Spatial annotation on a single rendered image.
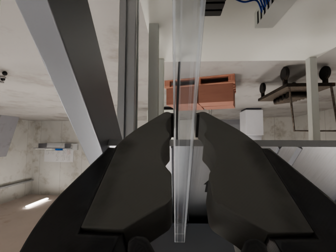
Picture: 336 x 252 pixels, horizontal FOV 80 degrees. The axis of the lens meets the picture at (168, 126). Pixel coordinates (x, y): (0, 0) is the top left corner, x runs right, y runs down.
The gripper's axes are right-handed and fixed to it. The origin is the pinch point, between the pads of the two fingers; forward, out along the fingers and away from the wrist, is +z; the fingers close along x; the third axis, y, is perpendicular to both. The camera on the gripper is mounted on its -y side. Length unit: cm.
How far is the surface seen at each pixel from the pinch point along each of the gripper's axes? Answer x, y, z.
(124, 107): -12.2, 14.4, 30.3
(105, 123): -7.9, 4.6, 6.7
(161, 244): -2.6, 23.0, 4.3
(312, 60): 57, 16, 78
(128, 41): -11.8, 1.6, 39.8
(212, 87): 55, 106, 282
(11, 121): -711, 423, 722
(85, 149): -9.5, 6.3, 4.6
